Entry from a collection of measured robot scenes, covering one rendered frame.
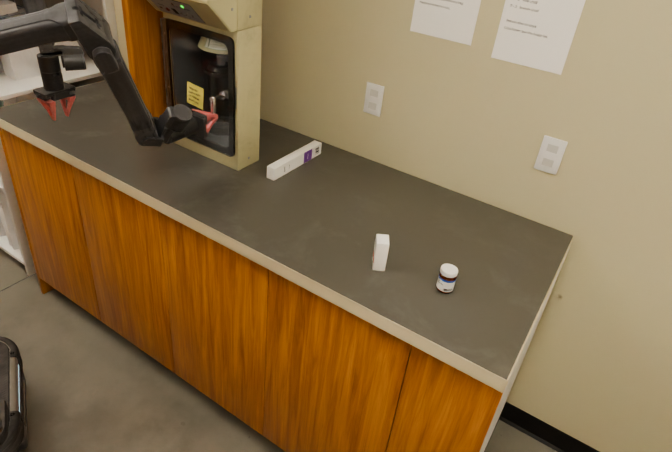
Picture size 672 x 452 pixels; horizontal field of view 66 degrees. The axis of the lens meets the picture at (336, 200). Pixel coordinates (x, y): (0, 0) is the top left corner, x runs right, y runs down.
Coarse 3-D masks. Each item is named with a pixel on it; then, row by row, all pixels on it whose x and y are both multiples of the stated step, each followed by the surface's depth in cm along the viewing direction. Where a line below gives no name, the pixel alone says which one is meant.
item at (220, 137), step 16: (176, 32) 166; (192, 32) 162; (208, 32) 158; (176, 48) 169; (192, 48) 165; (208, 48) 161; (224, 48) 157; (176, 64) 172; (192, 64) 168; (208, 64) 164; (224, 64) 160; (176, 80) 175; (192, 80) 171; (208, 80) 166; (224, 80) 162; (176, 96) 178; (208, 96) 169; (224, 112) 168; (224, 128) 171; (208, 144) 179; (224, 144) 174
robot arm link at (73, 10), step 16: (64, 0) 105; (80, 0) 107; (16, 16) 104; (32, 16) 103; (48, 16) 103; (64, 16) 103; (80, 16) 104; (96, 16) 110; (0, 32) 102; (16, 32) 102; (32, 32) 103; (48, 32) 104; (64, 32) 105; (80, 32) 105; (96, 32) 107; (0, 48) 104; (16, 48) 105; (112, 48) 112
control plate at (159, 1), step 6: (156, 0) 156; (162, 0) 154; (168, 0) 151; (162, 6) 158; (168, 6) 156; (174, 6) 154; (180, 6) 151; (186, 6) 149; (168, 12) 161; (174, 12) 158; (186, 12) 153; (192, 12) 151; (192, 18) 156; (198, 18) 153
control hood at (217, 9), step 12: (180, 0) 147; (192, 0) 143; (204, 0) 140; (216, 0) 142; (228, 0) 146; (204, 12) 147; (216, 12) 144; (228, 12) 147; (216, 24) 151; (228, 24) 149
